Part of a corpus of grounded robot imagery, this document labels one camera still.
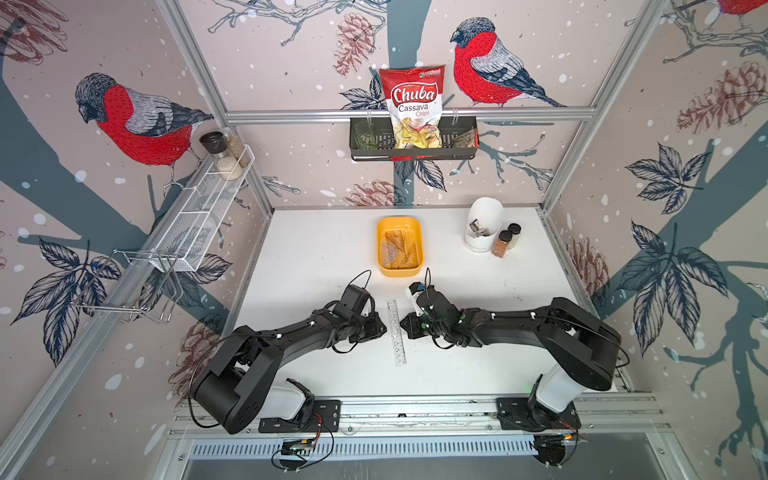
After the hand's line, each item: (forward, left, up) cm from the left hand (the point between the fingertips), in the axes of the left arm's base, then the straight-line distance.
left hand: (389, 325), depth 86 cm
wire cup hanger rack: (-5, +51, +33) cm, 61 cm away
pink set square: (+28, 0, -3) cm, 29 cm away
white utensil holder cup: (+37, -35, +8) cm, 52 cm away
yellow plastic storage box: (+36, -9, -1) cm, 37 cm away
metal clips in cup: (+33, -31, +4) cm, 45 cm away
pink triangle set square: (+29, -6, -3) cm, 29 cm away
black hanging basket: (+48, +6, +32) cm, 58 cm away
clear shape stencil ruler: (-8, -3, -3) cm, 9 cm away
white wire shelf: (+21, +50, +28) cm, 61 cm away
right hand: (0, -3, 0) cm, 3 cm away
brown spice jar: (+27, -38, +3) cm, 47 cm away
